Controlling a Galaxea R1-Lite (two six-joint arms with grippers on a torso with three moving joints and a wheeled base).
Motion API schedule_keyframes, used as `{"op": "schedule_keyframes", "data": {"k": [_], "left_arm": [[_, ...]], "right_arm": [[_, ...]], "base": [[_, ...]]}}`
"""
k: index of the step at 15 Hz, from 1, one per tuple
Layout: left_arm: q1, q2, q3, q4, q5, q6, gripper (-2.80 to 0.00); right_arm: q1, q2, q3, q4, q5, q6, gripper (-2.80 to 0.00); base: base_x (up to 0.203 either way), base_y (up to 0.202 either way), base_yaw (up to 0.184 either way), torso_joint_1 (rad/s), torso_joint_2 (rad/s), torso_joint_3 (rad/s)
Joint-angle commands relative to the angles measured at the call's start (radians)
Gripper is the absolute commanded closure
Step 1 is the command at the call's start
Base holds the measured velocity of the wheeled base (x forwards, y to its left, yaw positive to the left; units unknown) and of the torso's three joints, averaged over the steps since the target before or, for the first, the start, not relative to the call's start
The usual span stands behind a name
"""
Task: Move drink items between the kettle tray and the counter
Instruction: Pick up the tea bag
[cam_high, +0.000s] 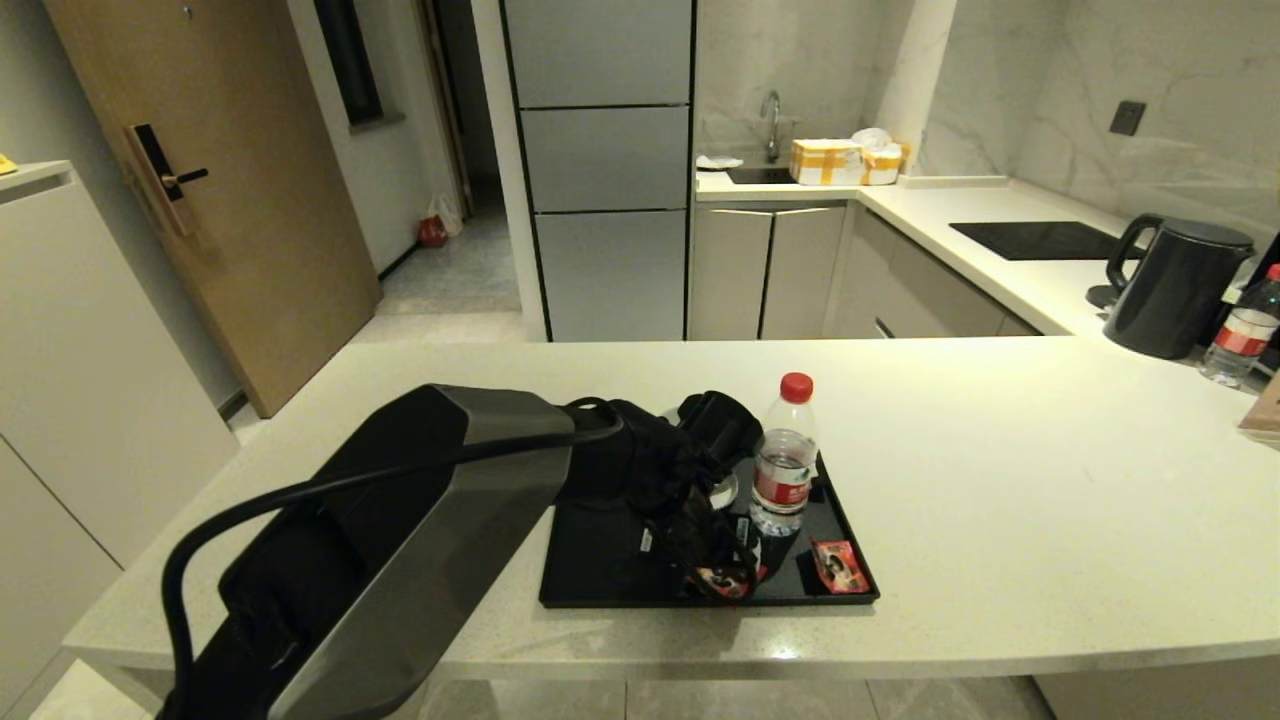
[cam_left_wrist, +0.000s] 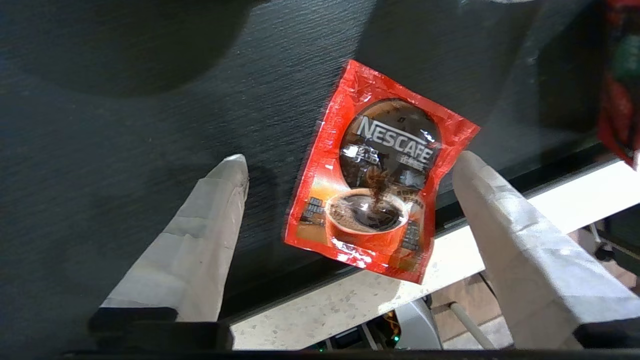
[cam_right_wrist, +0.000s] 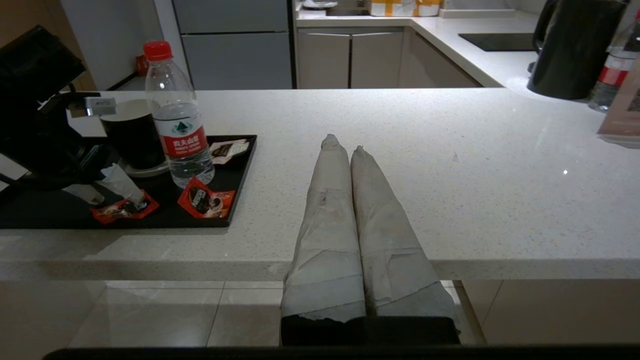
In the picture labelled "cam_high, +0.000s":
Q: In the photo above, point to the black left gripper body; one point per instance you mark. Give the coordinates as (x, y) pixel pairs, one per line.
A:
(690, 510)

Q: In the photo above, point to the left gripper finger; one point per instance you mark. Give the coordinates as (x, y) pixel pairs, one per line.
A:
(702, 560)
(738, 557)

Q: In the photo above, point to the red coffee sachet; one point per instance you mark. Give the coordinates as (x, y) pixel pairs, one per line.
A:
(725, 592)
(840, 567)

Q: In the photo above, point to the clear water bottle red cap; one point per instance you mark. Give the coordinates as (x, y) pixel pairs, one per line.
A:
(1240, 338)
(785, 470)

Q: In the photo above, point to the black rectangular serving tray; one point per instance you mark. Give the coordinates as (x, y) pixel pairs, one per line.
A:
(600, 560)

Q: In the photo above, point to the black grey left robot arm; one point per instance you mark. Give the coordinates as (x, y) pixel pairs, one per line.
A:
(420, 520)

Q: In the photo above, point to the black electric kettle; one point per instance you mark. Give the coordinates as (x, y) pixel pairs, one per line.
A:
(1175, 295)

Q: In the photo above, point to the white round saucer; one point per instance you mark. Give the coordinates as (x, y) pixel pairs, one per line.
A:
(727, 492)

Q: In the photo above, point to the grey cabinet door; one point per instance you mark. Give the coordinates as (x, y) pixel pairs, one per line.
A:
(805, 273)
(730, 273)

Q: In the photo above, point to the grey drawer cabinet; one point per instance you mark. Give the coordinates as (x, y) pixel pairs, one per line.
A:
(920, 288)

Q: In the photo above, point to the dark kitchen sink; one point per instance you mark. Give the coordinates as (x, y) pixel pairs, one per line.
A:
(760, 175)

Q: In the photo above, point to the grey tall refrigerator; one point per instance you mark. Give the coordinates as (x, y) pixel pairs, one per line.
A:
(610, 170)

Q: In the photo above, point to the white cloth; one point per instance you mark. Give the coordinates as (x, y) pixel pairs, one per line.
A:
(718, 161)

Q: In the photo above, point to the large yellow white box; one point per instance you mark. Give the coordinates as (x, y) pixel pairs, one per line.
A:
(826, 163)

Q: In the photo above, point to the red bag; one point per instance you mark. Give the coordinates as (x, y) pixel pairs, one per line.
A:
(432, 232)

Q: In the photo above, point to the white plastic bag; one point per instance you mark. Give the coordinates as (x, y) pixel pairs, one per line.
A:
(448, 210)

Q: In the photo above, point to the small yellow white box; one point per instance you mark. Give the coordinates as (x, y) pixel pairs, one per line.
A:
(883, 166)

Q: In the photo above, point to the chrome kitchen faucet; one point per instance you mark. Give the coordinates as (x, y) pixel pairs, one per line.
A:
(772, 123)

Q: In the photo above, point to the white crumpled bag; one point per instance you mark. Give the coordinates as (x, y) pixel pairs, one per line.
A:
(871, 138)

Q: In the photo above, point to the black induction cooktop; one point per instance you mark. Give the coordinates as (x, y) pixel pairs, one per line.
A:
(1040, 241)

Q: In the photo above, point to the brown wooden door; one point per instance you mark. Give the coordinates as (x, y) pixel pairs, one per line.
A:
(230, 200)

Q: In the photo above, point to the dark narrow window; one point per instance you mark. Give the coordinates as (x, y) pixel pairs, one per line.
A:
(350, 60)

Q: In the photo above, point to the white tall cabinet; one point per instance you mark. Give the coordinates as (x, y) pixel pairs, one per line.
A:
(90, 400)

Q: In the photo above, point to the yellow small object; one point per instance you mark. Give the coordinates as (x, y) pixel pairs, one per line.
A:
(7, 163)

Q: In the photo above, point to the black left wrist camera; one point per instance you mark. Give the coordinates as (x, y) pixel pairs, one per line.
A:
(720, 428)

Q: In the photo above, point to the dark wall socket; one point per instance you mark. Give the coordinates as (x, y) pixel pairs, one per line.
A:
(1128, 118)

